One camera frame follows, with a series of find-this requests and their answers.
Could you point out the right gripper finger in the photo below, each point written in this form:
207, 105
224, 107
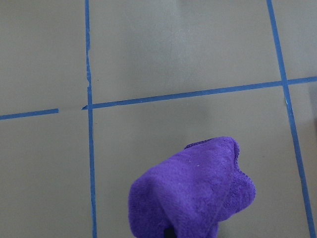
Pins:
169, 232

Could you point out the purple cloth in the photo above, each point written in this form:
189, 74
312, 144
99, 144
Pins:
193, 190

